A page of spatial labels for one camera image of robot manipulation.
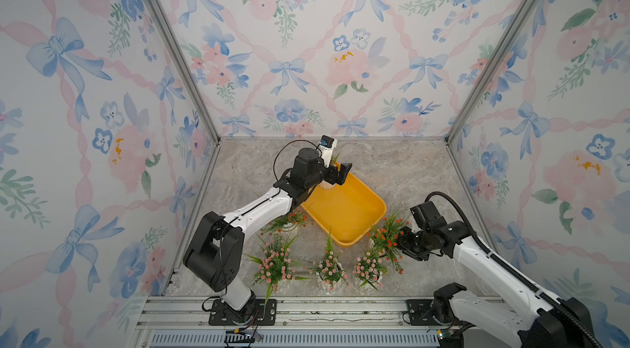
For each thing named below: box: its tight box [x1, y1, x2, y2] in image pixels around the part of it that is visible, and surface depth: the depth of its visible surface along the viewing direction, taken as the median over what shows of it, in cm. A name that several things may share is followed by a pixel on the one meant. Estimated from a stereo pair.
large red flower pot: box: [367, 216, 411, 275], surface depth 75 cm
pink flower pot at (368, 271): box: [352, 251, 389, 292], surface depth 70 cm
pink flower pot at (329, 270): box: [305, 225, 351, 291], surface depth 69 cm
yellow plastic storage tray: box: [301, 172, 388, 248], surface depth 97 cm
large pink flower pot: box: [243, 233, 312, 304], surface depth 70 cm
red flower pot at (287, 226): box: [260, 208, 309, 239], surface depth 81 cm
